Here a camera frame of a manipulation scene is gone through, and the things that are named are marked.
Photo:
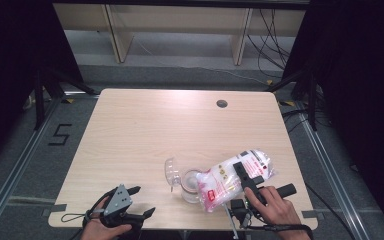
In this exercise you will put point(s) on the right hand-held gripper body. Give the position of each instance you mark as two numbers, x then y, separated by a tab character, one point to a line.
238	206

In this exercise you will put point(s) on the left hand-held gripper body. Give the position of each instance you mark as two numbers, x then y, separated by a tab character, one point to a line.
119	201

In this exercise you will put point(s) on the red and white plastic bag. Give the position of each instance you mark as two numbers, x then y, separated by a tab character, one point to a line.
220	183

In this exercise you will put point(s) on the clear jug with beige lid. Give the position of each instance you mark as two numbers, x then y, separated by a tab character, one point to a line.
190	186

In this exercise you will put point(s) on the person's left hand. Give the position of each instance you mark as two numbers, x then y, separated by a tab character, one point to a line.
95	230

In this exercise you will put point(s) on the person's right hand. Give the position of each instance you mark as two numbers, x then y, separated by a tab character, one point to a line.
278	211

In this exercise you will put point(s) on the grey tape strip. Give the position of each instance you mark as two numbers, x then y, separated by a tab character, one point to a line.
310	214
59	208

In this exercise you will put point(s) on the grey table grommet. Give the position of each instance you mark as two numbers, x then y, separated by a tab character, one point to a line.
222	103

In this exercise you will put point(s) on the yellow and black tape piece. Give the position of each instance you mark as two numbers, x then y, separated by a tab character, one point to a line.
67	100
269	81
286	103

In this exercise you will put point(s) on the black metal stand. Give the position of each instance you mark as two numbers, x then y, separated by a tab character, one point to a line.
39	100
311	100

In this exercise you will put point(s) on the black curtain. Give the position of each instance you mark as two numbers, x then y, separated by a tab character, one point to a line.
6	50
363	66

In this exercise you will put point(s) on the beige wooden shelf unit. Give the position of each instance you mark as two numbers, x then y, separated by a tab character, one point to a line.
80	18

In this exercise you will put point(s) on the metal floor rail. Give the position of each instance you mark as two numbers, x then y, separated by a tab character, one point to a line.
16	166
329	173

